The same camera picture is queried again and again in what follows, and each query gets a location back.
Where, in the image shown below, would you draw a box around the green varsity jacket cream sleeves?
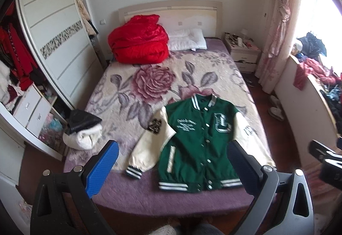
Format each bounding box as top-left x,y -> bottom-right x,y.
126,94 -> 275,193

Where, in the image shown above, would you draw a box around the pile of clothes on desk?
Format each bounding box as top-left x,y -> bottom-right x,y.
293,32 -> 341,134

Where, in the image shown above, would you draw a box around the white curved desk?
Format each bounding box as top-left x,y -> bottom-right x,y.
275,56 -> 339,170

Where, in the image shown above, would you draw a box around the white fleece folded garment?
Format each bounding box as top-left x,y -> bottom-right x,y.
63,124 -> 103,151

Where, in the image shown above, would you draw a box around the white slippers pair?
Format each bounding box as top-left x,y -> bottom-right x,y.
268,95 -> 284,121

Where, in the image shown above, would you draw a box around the black leather garment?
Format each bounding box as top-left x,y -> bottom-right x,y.
65,109 -> 102,135

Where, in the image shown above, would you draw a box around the white wardrobe drawer unit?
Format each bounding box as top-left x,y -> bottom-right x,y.
13,84 -> 67,161

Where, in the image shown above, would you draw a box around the white bedside nightstand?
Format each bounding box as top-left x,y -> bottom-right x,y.
224,32 -> 261,73

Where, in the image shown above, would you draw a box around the red hanging coat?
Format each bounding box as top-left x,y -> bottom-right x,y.
1,23 -> 38,91

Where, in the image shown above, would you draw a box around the red puffy duvet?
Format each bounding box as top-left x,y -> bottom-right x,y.
108,14 -> 169,64

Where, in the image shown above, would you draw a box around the white pillow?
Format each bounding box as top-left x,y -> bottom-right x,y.
168,28 -> 208,51

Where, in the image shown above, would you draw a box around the white sliding wardrobe door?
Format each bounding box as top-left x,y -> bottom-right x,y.
16,0 -> 103,109

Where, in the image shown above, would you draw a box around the pink floral curtain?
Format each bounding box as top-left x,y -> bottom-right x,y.
256,0 -> 301,94

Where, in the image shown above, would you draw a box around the beige wooden headboard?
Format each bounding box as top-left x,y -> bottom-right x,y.
118,0 -> 223,39

